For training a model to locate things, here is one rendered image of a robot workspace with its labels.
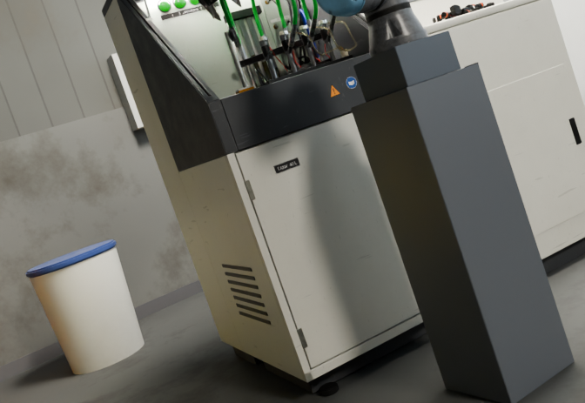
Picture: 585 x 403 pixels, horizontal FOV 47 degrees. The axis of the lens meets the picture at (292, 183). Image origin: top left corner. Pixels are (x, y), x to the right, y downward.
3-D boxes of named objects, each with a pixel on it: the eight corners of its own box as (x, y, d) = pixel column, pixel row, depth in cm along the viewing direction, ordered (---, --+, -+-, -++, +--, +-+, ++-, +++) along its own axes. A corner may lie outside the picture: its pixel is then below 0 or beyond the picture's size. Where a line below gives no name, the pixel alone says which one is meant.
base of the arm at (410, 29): (440, 33, 168) (428, -5, 168) (395, 46, 161) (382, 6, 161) (404, 49, 182) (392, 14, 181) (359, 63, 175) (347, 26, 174)
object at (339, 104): (238, 151, 199) (220, 98, 198) (233, 152, 203) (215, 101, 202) (406, 92, 223) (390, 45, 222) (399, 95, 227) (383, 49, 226)
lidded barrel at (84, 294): (134, 334, 385) (98, 241, 381) (165, 340, 347) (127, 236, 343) (55, 372, 360) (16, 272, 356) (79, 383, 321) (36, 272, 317)
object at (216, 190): (313, 405, 203) (225, 155, 197) (249, 369, 256) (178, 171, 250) (488, 310, 230) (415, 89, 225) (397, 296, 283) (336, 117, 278)
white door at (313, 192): (311, 369, 202) (234, 153, 197) (307, 368, 204) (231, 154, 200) (474, 285, 228) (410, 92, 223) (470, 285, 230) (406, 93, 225)
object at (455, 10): (449, 20, 240) (445, 5, 239) (432, 29, 249) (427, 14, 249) (497, 5, 249) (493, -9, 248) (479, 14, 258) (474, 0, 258)
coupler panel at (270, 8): (285, 63, 262) (258, -14, 260) (282, 64, 265) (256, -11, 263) (313, 54, 267) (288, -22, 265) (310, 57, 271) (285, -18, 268)
